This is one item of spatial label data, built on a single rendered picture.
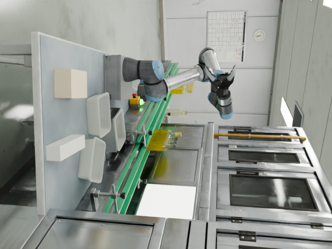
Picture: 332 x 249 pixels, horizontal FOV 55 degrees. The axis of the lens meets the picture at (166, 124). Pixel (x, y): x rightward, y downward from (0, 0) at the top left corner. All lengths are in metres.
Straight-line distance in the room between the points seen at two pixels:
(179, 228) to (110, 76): 1.03
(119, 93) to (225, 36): 6.14
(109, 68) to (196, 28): 6.06
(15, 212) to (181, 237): 0.69
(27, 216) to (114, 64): 0.97
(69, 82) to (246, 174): 1.36
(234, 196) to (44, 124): 1.22
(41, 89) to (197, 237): 0.81
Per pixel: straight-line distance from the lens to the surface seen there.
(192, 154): 2.35
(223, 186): 2.12
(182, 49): 8.02
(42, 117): 1.34
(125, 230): 1.28
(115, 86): 1.93
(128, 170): 1.92
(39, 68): 1.33
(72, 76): 1.40
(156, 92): 2.00
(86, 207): 1.67
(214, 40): 7.91
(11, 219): 1.47
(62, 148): 1.36
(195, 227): 1.26
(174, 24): 7.93
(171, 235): 1.23
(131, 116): 2.32
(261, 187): 2.16
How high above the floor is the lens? 1.43
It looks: 9 degrees down
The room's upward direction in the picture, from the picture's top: 92 degrees clockwise
